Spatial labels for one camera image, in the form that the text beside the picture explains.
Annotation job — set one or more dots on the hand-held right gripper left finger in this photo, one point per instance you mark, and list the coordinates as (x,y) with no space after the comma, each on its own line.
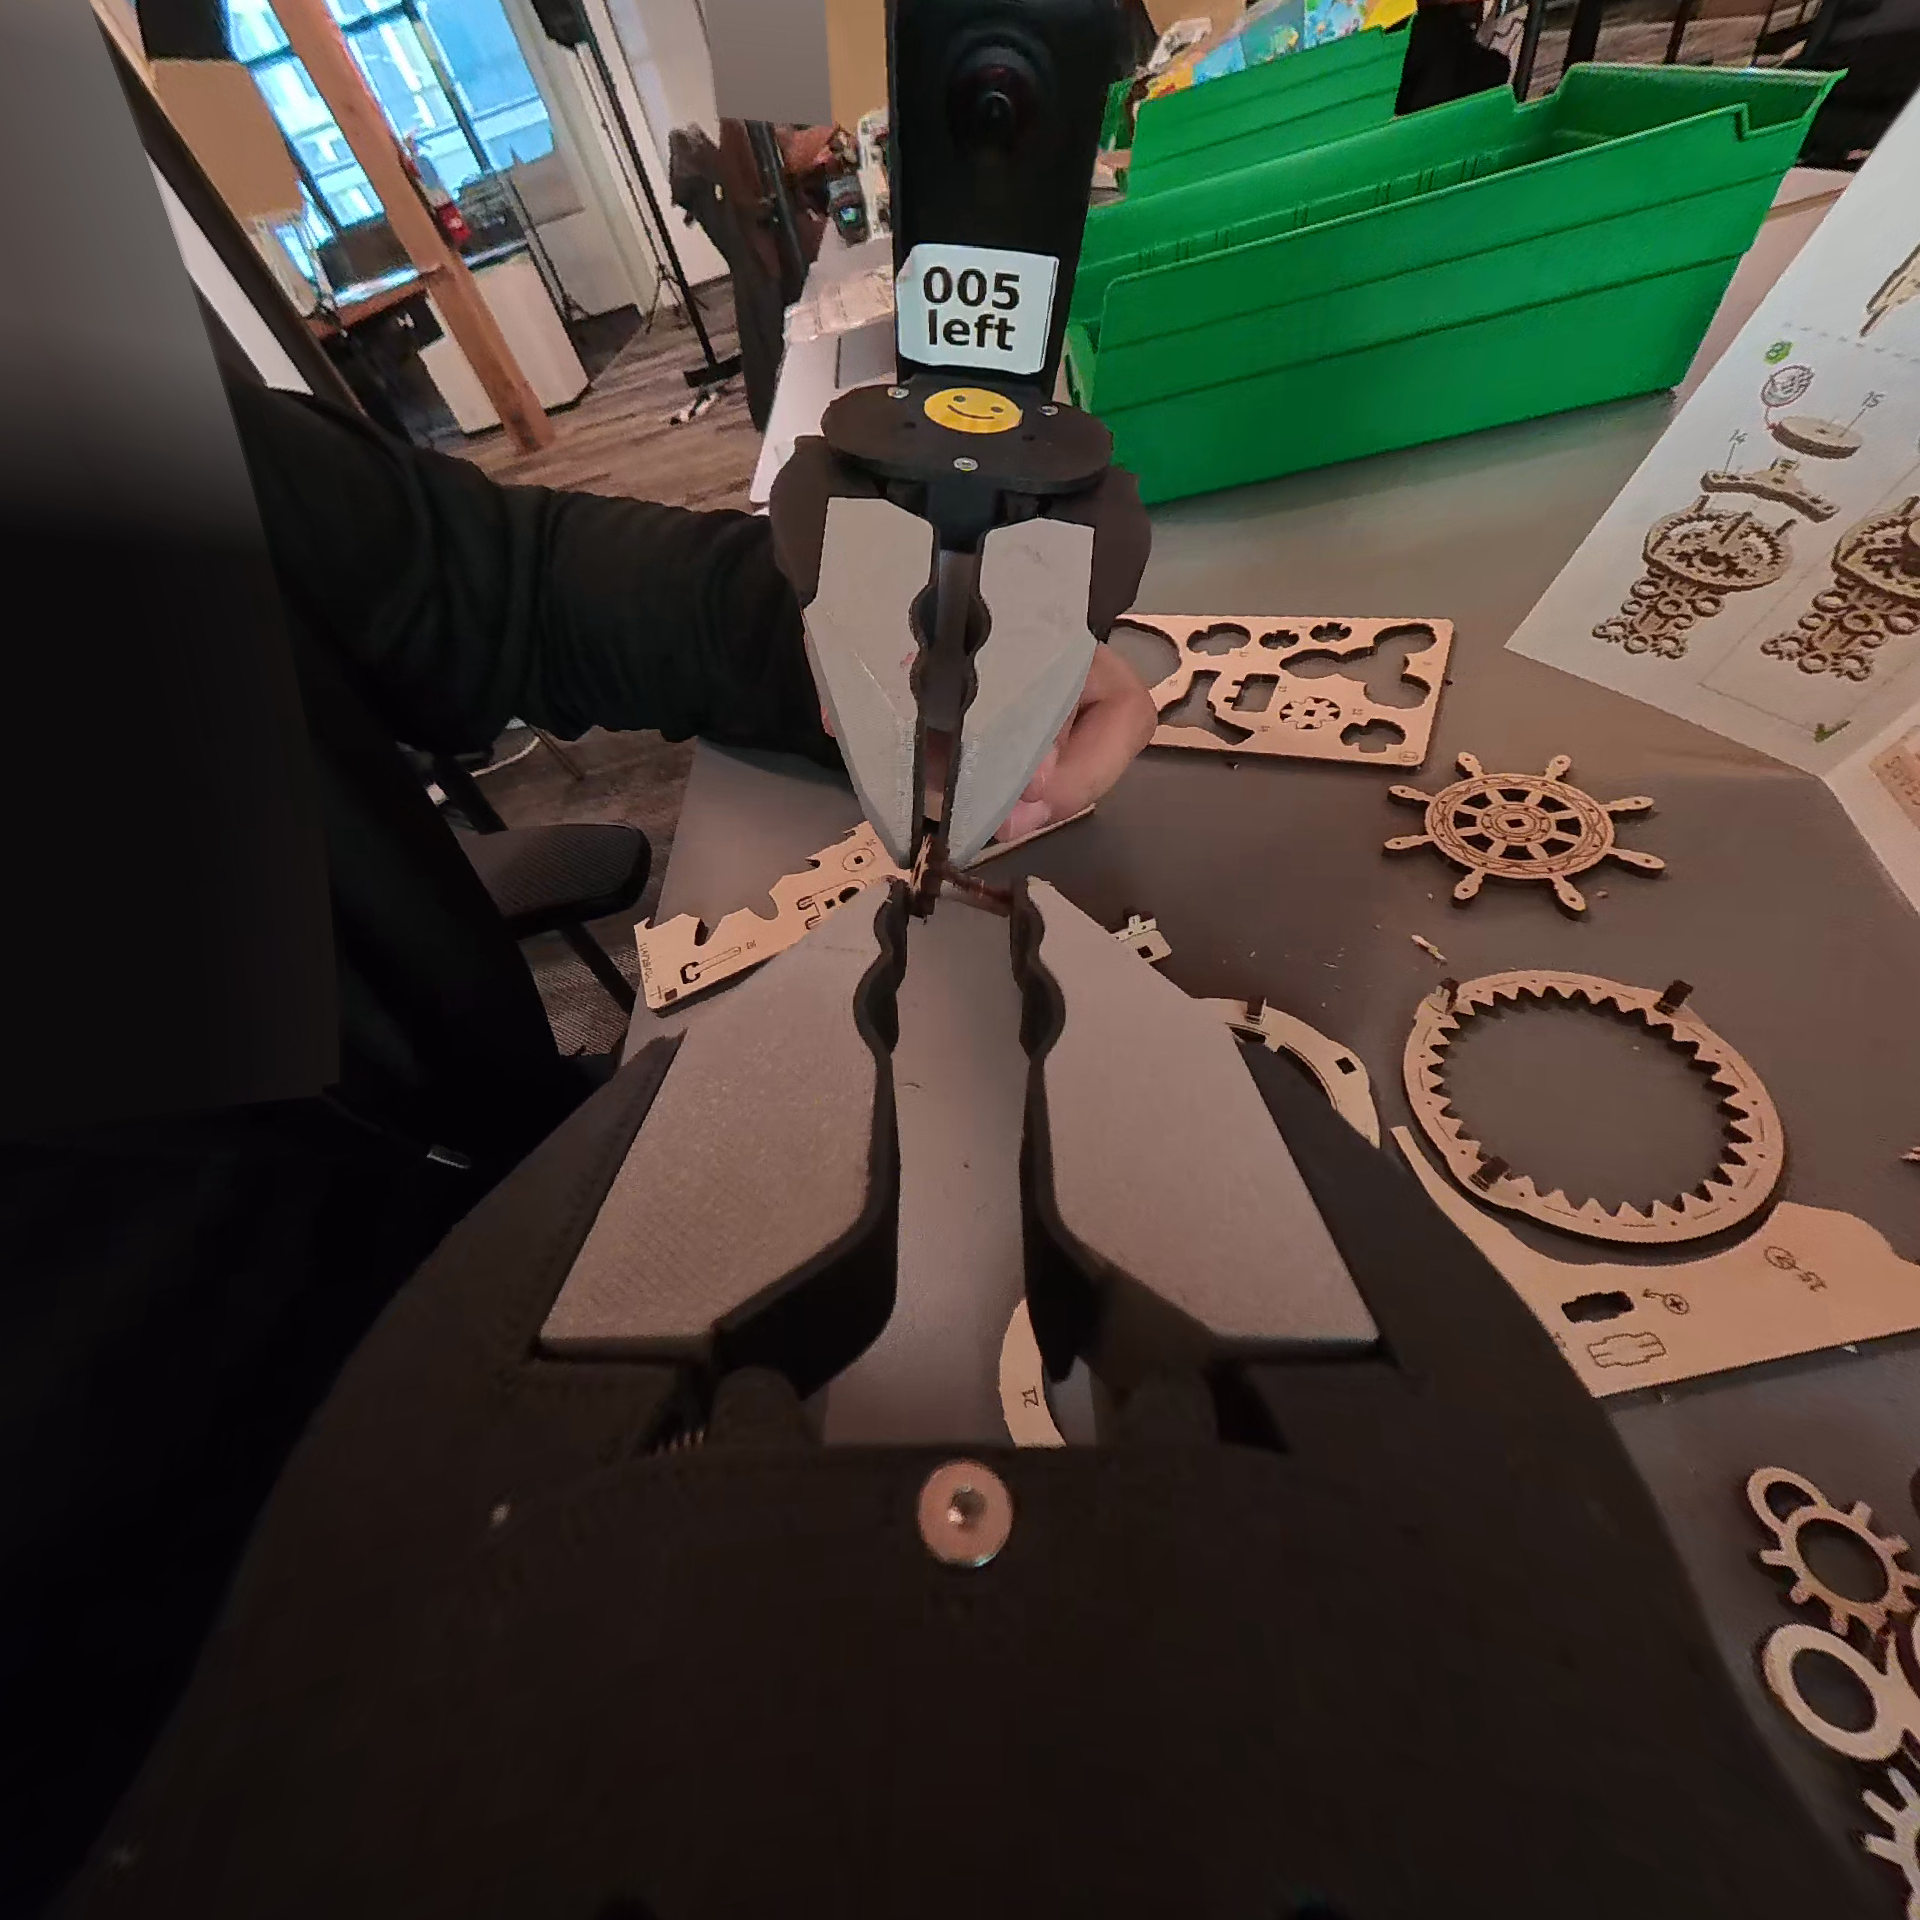
(708,1170)

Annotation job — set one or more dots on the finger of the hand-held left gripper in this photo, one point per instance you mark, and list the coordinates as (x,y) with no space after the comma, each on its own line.
(863,631)
(1042,631)

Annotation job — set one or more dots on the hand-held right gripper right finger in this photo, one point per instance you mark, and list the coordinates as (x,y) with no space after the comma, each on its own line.
(1199,1170)

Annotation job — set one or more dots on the small wooden gear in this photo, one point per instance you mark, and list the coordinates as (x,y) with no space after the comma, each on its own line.
(932,887)

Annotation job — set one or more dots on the person's left forearm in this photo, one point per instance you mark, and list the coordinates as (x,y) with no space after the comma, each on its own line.
(600,597)

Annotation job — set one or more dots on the person's left hand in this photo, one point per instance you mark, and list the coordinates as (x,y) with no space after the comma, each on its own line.
(1101,734)

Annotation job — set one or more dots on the jagged-edged wooden offcut sheet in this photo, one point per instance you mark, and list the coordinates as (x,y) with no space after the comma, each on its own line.
(720,961)

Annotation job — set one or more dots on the green plastic bin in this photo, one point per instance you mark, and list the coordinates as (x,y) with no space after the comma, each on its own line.
(1349,406)
(1320,119)

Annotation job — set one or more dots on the black swivel office chair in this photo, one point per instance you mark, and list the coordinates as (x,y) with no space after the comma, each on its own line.
(558,877)

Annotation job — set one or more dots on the wooden sheet with clover cut-outs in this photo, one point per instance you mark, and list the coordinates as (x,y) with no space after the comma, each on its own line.
(1419,674)

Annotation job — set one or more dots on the white cabinet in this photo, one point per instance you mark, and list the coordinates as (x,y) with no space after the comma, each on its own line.
(518,345)

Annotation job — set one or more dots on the wooden ship wheel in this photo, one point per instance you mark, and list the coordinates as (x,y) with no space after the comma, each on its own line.
(1523,832)

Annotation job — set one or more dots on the folded assembly instruction sheet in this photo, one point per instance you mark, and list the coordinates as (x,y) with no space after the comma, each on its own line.
(1725,524)

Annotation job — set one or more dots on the wooden looped disc spindle assembly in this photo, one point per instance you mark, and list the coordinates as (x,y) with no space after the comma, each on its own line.
(1776,1559)

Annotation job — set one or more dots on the wooden frame offcut sheet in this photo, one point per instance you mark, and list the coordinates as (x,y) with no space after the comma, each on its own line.
(1725,1305)

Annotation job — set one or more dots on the wooden post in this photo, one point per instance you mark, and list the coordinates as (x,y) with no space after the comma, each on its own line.
(407,193)

